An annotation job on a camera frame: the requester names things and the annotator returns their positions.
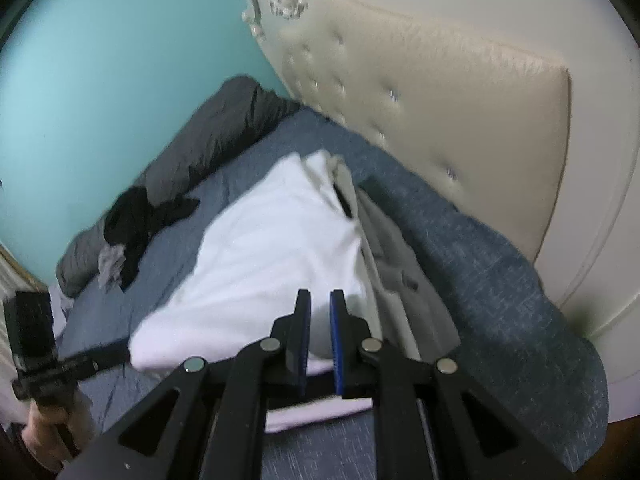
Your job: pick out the blue woven bed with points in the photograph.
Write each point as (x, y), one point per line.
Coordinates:
(475, 285)

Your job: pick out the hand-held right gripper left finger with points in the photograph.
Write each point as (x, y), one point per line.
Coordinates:
(306, 350)

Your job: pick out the cream tufted headboard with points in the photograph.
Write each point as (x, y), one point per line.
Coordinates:
(425, 110)

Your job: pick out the yellow wooden strip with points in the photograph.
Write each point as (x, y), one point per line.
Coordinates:
(20, 267)

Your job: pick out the white long-sleeve shirt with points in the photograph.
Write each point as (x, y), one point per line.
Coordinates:
(260, 250)

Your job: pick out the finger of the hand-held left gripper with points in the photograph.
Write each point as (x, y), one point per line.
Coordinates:
(112, 355)

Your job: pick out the person's left forearm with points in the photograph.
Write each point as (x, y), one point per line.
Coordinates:
(20, 455)

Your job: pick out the person's left hand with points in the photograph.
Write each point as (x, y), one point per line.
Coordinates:
(45, 435)

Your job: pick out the dark grey duvet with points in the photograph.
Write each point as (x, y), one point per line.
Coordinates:
(220, 130)

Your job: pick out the grey ribbed garment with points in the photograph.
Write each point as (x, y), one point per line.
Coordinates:
(110, 265)

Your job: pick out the light grey sheet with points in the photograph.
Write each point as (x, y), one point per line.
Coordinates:
(62, 310)

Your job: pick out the black garment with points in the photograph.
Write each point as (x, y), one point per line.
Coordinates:
(135, 220)

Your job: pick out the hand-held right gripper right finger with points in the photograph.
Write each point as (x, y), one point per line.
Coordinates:
(336, 355)

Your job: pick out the folded black and white clothes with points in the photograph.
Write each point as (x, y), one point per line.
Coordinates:
(400, 260)

